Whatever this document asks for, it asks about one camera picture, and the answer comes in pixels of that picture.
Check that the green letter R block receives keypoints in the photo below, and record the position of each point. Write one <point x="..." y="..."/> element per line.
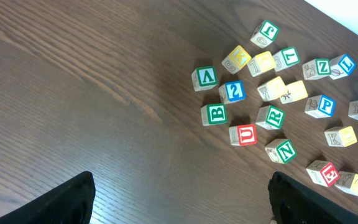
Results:
<point x="270" y="117"/>

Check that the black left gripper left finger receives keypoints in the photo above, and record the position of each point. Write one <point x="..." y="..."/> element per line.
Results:
<point x="71" y="202"/>

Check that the blue letter L block back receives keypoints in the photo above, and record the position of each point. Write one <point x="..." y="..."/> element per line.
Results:
<point x="341" y="66"/>

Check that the green letter J block back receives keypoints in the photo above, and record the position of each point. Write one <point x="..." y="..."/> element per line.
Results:
<point x="265" y="34"/>

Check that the green letter N block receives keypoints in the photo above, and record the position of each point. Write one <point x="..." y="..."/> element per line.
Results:
<point x="281" y="151"/>

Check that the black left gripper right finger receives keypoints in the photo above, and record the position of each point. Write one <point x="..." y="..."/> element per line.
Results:
<point x="293" y="202"/>

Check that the yellow letter O block middle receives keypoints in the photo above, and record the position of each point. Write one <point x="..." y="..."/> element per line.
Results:
<point x="340" y="136"/>

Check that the yellow letter O block front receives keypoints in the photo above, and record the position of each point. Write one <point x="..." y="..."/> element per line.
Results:
<point x="348" y="182"/>

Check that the yellow block far left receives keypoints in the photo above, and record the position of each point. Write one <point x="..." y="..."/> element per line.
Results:
<point x="236" y="60"/>

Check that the green letter B block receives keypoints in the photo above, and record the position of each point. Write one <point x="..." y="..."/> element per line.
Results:
<point x="213" y="114"/>

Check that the yellow block right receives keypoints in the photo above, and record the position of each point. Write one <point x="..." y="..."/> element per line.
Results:
<point x="295" y="91"/>

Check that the yellow letter o block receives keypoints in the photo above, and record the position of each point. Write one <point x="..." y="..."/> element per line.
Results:
<point x="340" y="136"/>
<point x="348" y="182"/>

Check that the green letter Z block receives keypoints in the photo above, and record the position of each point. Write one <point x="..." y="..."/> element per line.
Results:
<point x="316" y="69"/>

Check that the red letter E block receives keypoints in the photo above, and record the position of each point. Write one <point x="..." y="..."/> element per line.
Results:
<point x="323" y="173"/>

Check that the green number 7 block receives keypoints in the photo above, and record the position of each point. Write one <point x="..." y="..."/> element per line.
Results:
<point x="286" y="58"/>

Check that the yellow block lower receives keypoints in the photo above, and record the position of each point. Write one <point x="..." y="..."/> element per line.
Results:
<point x="272" y="89"/>

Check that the blue number 2 block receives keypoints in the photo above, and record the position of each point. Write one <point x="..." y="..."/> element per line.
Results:
<point x="232" y="92"/>

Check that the green letter V block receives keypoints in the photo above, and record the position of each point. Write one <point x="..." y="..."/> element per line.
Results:
<point x="204" y="78"/>

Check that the red letter U block lower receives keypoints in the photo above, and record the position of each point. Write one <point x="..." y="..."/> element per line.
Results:
<point x="243" y="135"/>

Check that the blue letter P block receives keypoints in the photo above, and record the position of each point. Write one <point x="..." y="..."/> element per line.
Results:
<point x="320" y="106"/>

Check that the yellow block upper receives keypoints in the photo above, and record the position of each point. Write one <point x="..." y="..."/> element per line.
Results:
<point x="261" y="63"/>

